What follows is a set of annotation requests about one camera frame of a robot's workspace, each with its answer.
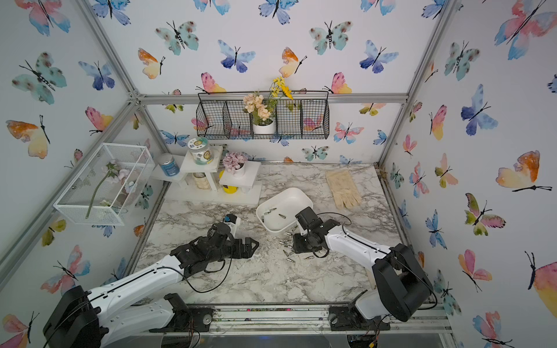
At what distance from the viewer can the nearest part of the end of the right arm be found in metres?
0.63

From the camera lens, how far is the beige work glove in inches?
41.8

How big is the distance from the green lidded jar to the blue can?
0.11 meters

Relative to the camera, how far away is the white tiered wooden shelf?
93 cm

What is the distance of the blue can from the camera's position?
2.98ft

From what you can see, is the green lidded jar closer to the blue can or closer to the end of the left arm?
the blue can

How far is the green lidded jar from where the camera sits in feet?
2.82
